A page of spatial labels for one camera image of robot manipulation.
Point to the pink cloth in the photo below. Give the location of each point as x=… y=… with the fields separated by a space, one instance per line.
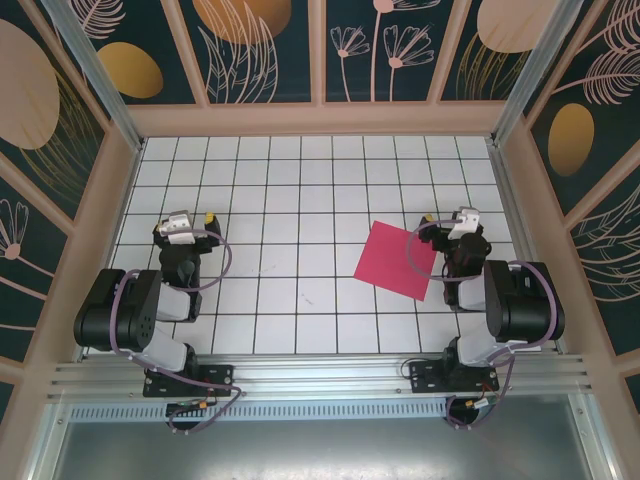
x=395 y=260

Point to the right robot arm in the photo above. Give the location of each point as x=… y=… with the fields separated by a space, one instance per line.
x=525 y=300

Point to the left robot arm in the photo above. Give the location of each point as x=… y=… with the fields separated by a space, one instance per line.
x=115 y=310

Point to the grey sheet metal panel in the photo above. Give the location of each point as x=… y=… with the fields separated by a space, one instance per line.
x=320 y=450

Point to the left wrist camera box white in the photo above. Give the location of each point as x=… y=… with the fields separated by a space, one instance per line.
x=179 y=227

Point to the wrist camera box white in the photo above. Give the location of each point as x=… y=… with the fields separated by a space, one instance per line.
x=462 y=225
x=179 y=227

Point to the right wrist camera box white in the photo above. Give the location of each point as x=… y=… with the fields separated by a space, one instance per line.
x=462 y=225

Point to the aluminium side rail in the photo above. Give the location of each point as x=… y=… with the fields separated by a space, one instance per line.
x=525 y=250

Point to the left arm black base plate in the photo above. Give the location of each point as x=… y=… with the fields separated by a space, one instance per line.
x=222 y=377

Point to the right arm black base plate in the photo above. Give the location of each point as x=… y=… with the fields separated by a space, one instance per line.
x=425 y=377

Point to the aluminium corner post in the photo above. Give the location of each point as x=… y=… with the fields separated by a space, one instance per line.
x=92 y=70
x=530 y=70

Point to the aluminium mounting rail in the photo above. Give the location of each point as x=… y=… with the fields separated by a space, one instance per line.
x=320 y=375

